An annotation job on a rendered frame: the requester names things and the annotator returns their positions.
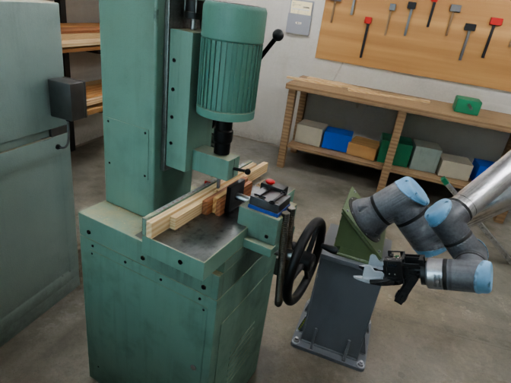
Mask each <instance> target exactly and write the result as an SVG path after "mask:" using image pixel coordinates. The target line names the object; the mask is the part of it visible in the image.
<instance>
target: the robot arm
mask: <svg viewBox="0 0 511 383"><path fill-rule="evenodd" d="M429 203H430V201H429V198H428V197H427V194H426V193H425V191H424V190H423V189H422V188H421V187H420V186H419V184H418V183H417V182H416V181H415V180H413V179H412V178H411V177H408V176H406V177H403V178H401V179H399V180H396V181H395V182H393V183H392V184H390V185H388V186H386V187H385V188H383V189H382V190H380V191H378V192H377V193H375V194H374V195H371V196H370V197H367V198H359V199H357V200H355V201H353V202H352V208H353V212H354V215H355V217H356V218H357V221H358V223H359V224H360V225H361V227H362V228H363V230H364V231H365V232H366V233H367V234H368V235H369V236H371V237H373V238H376V237H378V236H380V235H381V234H382V233H383V231H384V230H385V229H386V228H387V227H388V226H389V225H391V224H393V223H395V225H396V226H397V227H398V228H399V230H400V231H401V233H402V234H403V236H404V237H405V238H406V239H407V241H408V242H409V244H410V245H411V247H412V248H413V250H415V251H416V252H417V255H414V254H405V252H404V251H389V250H388V256H387V257H384V259H383V262H382V261H379V259H378V258H377V257H376V255H374V254H371V255H370V260H369V264H364V265H359V268H361V269H362V270H363V276H360V275H357V276H354V278H355V279H357V280H360V281H363V282H365V283H370V284H372V285H377V286H394V285H401V284H403V285H402V286H401V289H398V291H397V292H396V293H395V300H394V301H395V302H397V303H398V304H400V305H402V303H403V302H405V301H406V300H407V298H408V294H409V293H410V292H411V290H412V289H413V287H414V285H415V284H416V282H417V281H418V279H421V285H427V288H429V289H435V290H451V291H460V292H469V293H477V294H481V293H490V292H491V290H492V286H493V265H492V263H491V262H490V261H488V258H489V254H488V250H487V247H486V245H485V244H484V243H483V242H482V241H481V240H480V239H477V238H476V237H475V235H474V234H473V232H472V231H471V230H470V228H469V227H471V226H474V225H476V224H478V223H481V222H483V221H485V220H488V219H490V218H492V217H495V216H496V215H499V214H501V213H503V212H506V211H508V210H511V150H510V151H508V152H507V153H506V154H504V155H503V156H502V157H501V158H500V159H499V160H498V161H496V162H495V163H494V164H492V165H491V166H490V167H488V168H487V169H486V170H485V171H483V172H482V174H480V175H479V176H478V177H477V178H475V179H474V180H473V181H471V182H470V183H469V184H467V185H466V186H465V187H464V188H463V189H462V190H461V191H459V192H458V193H457V194H455V195H454V196H453V197H452V198H450V199H448V198H444V199H441V200H439V201H437V202H436V203H434V204H433V205H431V206H430V207H429V208H428V206H427V205H428V204H429ZM446 250H447V251H448V252H449V254H450V255H451V256H452V258H453V259H446V258H431V257H433V256H436V255H439V254H441V253H443V252H445V251H446ZM392 252H400V255H401V257H399V255H396V256H394V254H392ZM425 258H428V259H427V261H425ZM384 274H385V276H384Z"/></svg>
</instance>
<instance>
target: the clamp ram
mask: <svg viewBox="0 0 511 383"><path fill-rule="evenodd" d="M244 185H245V179H239V180H237V181H236V182H234V183H233V184H231V185H229V186H227V195H226V203H225V210H224V212H226V213H230V212H231V211H232V210H233V209H235V208H236V207H238V206H240V205H241V204H242V203H245V202H246V201H248V200H249V199H250V197H249V196H247V195H244V194H243V192H244Z"/></svg>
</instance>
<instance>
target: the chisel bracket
mask: <svg viewBox="0 0 511 383"><path fill-rule="evenodd" d="M239 162H240V156H239V155H236V154H232V153H230V154H228V155H225V156H222V155H217V154H215V153H214V148H213V147H210V146H208V145H203V146H200V147H197V148H196V149H194V150H193V153H192V169H193V170H195V171H198V172H200V173H204V174H207V175H210V176H213V177H215V178H216V179H222V180H224V181H228V180H230V179H232V178H233V177H235V176H237V175H238V171H236V170H233V168H234V167H236V168H239Z"/></svg>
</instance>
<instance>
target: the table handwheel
mask: <svg viewBox="0 0 511 383"><path fill-rule="evenodd" d="M325 233H326V224H325V221H324V219H323V218H321V217H315V218H314V219H312V220H311V221H310V222H309V223H308V224H307V226H306V228H305V229H304V231H303V232H302V234H301V236H300V238H299V239H298V241H297V244H296V246H295V248H294V250H293V249H290V248H287V254H286V259H287V260H288V261H289V264H288V266H287V270H286V274H285V277H284V284H283V291H282V296H283V300H284V302H285V304H287V305H294V304H296V303H297V302H298V301H299V300H300V298H301V297H302V295H303V294H304V293H305V291H306V288H307V287H308V286H309V283H310V281H311V280H312V277H313V275H314V272H315V270H316V267H317V264H318V263H319V259H320V256H321V253H322V248H320V247H321V244H322V243H324V241H325ZM311 236H312V237H311ZM310 238H311V239H310ZM309 239H310V241H309ZM308 241H309V245H308V247H307V249H306V251H305V248H306V245H307V243H308ZM315 241H316V244H315ZM314 244H315V247H314V250H313V246H314ZM312 250H313V253H312ZM301 271H304V276H303V279H302V280H301V282H300V284H299V286H298V287H297V289H296V290H295V292H294V293H293V294H292V289H293V284H294V280H295V279H296V277H297V276H298V274H299V273H300V272H301Z"/></svg>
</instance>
